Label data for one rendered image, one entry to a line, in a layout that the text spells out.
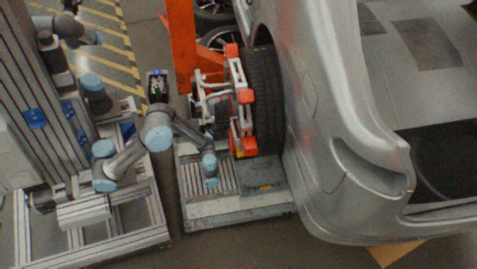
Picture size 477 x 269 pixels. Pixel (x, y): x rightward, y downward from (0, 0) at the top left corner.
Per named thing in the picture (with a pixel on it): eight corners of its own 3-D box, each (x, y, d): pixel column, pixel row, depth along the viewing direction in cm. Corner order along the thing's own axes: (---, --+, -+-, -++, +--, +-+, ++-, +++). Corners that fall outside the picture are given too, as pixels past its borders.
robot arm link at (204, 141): (138, 100, 189) (201, 145, 224) (139, 117, 182) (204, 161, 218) (158, 88, 185) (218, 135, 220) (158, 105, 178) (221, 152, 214)
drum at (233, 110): (244, 120, 249) (245, 105, 238) (209, 125, 247) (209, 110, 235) (239, 103, 258) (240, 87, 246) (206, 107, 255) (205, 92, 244)
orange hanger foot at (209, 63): (269, 83, 305) (273, 47, 277) (199, 93, 298) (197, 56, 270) (264, 68, 315) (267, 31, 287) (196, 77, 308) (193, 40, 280)
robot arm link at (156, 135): (109, 172, 212) (176, 116, 186) (108, 197, 203) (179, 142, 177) (88, 165, 204) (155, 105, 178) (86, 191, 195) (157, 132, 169)
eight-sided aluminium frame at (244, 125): (250, 165, 254) (254, 107, 210) (239, 167, 253) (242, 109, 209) (232, 101, 286) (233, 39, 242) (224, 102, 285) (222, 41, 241)
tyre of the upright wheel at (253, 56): (307, 111, 207) (276, 20, 239) (262, 118, 203) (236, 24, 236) (289, 169, 263) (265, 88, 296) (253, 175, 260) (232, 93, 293)
